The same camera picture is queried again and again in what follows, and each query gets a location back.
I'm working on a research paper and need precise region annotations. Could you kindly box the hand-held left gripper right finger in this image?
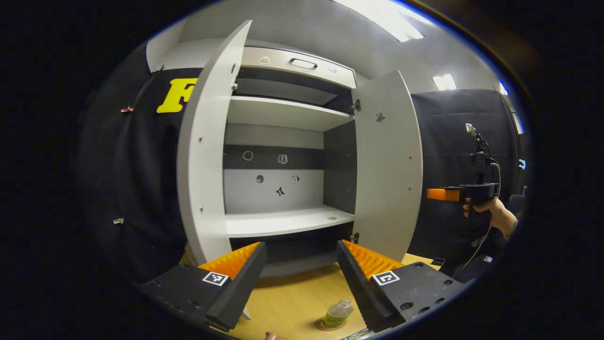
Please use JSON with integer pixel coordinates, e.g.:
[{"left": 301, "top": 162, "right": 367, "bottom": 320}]
[{"left": 336, "top": 239, "right": 468, "bottom": 332}]

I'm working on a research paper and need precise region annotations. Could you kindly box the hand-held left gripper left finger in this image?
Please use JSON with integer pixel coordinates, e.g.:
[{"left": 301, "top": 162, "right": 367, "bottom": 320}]
[{"left": 139, "top": 242, "right": 267, "bottom": 331}]

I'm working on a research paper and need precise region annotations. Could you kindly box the green label plastic bottle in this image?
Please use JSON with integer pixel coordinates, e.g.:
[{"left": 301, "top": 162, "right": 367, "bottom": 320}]
[{"left": 323, "top": 298, "right": 354, "bottom": 328}]

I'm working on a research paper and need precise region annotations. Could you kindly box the round brown coaster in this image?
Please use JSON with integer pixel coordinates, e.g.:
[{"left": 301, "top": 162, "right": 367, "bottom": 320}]
[{"left": 315, "top": 317, "right": 348, "bottom": 332}]

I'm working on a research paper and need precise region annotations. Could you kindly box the white cabinet door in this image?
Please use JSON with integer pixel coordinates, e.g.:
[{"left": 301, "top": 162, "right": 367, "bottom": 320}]
[
  {"left": 177, "top": 20, "right": 253, "bottom": 266},
  {"left": 352, "top": 70, "right": 424, "bottom": 263}
]

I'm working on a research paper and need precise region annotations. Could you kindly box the white and grey cabinet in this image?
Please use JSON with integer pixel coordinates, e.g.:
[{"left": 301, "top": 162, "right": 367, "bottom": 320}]
[{"left": 222, "top": 40, "right": 359, "bottom": 279}]

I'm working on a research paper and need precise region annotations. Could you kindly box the white cabinet shelf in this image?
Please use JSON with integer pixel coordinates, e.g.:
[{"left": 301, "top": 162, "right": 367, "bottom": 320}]
[
  {"left": 225, "top": 205, "right": 355, "bottom": 238},
  {"left": 226, "top": 96, "right": 355, "bottom": 132}
]

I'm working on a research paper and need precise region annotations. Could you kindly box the black backdrop cloth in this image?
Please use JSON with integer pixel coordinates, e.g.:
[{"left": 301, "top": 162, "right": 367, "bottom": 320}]
[
  {"left": 78, "top": 45, "right": 203, "bottom": 284},
  {"left": 408, "top": 89, "right": 525, "bottom": 284}
]

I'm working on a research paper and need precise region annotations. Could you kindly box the white drawer front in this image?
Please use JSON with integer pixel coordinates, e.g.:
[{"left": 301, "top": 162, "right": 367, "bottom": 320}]
[{"left": 238, "top": 46, "right": 358, "bottom": 89}]

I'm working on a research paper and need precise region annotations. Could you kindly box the grey cable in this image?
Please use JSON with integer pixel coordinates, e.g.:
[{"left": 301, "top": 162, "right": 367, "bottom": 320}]
[{"left": 453, "top": 158, "right": 502, "bottom": 279}]

